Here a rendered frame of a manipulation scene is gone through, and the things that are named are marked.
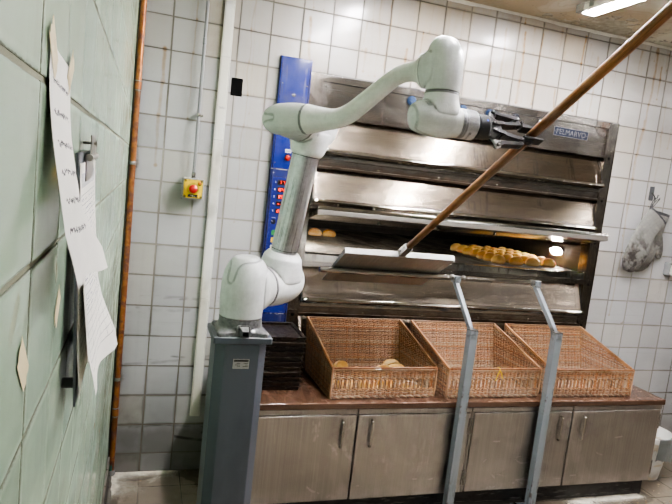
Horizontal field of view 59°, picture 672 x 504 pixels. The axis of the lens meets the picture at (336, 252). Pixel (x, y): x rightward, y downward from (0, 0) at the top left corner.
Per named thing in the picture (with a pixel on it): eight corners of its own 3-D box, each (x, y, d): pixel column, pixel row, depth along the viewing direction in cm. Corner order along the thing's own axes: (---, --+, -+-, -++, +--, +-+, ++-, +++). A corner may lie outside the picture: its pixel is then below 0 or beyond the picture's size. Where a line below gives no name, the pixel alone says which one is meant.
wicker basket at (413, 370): (299, 365, 317) (304, 314, 314) (395, 365, 336) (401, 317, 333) (327, 400, 272) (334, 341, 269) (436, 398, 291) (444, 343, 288)
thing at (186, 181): (180, 197, 289) (182, 176, 288) (201, 199, 292) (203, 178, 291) (181, 198, 282) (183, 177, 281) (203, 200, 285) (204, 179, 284)
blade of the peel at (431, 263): (454, 260, 282) (454, 255, 283) (345, 253, 265) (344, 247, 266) (421, 285, 313) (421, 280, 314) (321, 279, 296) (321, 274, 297)
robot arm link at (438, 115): (464, 139, 174) (469, 93, 173) (415, 131, 169) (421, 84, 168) (446, 142, 184) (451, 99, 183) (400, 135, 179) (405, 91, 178)
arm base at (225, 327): (218, 340, 201) (220, 324, 200) (210, 323, 222) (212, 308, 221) (271, 341, 207) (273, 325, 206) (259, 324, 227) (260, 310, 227)
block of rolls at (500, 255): (447, 249, 421) (448, 241, 421) (505, 254, 436) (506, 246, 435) (494, 263, 364) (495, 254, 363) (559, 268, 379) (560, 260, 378)
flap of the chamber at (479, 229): (317, 213, 295) (307, 218, 314) (608, 241, 351) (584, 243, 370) (318, 209, 296) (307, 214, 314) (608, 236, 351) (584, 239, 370)
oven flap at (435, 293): (300, 301, 315) (301, 264, 318) (578, 314, 370) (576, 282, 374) (302, 300, 310) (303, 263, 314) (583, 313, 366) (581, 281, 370)
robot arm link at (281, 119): (298, 96, 195) (321, 103, 207) (255, 97, 205) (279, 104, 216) (295, 137, 197) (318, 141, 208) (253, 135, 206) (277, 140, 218)
